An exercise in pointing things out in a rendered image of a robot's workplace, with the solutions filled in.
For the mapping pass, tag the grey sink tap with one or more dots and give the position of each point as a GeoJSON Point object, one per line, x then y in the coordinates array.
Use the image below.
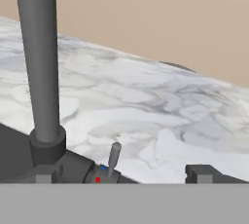
{"type": "Point", "coordinates": [40, 72]}

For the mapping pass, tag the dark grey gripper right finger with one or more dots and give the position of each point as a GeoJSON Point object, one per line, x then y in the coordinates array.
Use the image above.
{"type": "Point", "coordinates": [198, 170]}

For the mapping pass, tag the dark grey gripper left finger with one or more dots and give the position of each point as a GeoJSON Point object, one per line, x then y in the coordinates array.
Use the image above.
{"type": "Point", "coordinates": [43, 178]}

